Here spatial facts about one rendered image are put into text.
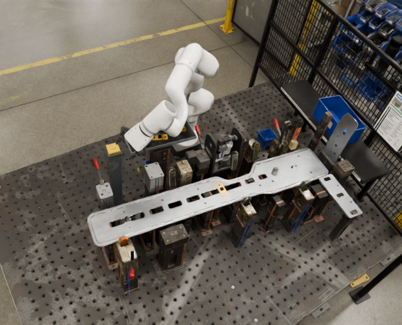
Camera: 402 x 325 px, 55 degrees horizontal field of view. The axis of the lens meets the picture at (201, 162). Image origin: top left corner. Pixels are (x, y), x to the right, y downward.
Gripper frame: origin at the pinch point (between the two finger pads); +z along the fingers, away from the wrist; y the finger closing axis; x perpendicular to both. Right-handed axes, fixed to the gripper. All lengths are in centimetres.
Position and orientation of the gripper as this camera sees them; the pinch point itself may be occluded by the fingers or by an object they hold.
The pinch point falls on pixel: (125, 149)
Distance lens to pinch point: 181.0
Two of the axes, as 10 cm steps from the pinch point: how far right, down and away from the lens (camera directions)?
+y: -6.5, -7.5, -0.8
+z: -7.0, 5.6, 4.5
